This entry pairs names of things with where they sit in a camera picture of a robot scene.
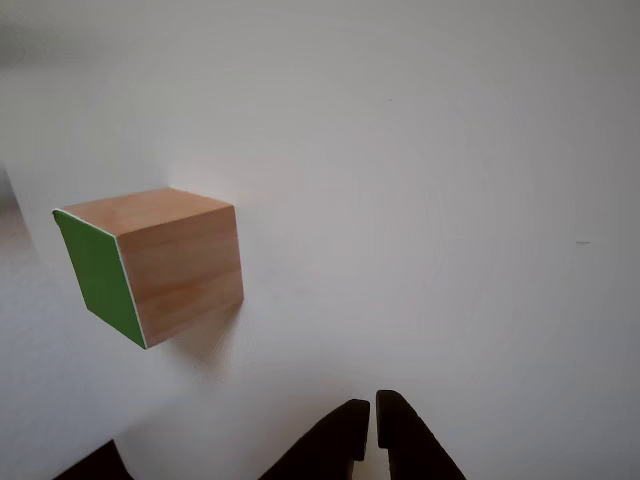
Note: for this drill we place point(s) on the wooden cube with green face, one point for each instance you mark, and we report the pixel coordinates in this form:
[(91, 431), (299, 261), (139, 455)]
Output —
[(175, 260)]

